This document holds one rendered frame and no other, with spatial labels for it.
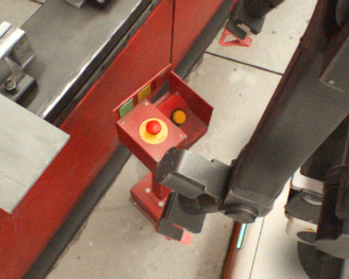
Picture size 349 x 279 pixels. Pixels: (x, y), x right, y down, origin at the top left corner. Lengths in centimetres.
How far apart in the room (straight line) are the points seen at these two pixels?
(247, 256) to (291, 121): 119
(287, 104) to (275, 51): 191
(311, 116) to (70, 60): 81
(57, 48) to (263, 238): 93
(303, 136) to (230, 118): 162
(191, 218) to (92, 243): 113
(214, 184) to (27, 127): 43
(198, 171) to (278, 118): 24
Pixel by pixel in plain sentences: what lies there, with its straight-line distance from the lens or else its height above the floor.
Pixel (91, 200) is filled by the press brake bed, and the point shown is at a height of 5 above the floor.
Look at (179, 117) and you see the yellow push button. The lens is 115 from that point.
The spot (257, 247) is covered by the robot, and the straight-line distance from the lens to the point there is 154.
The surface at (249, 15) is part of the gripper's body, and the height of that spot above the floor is 108.
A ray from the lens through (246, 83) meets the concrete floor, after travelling 210.
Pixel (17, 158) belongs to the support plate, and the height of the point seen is 100.
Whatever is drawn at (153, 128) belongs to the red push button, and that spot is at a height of 81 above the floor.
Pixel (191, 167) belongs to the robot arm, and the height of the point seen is 122.
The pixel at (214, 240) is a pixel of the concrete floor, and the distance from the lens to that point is 180.
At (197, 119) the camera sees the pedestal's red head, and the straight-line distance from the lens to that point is 118.
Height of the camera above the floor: 175
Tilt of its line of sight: 66 degrees down
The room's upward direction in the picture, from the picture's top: 6 degrees clockwise
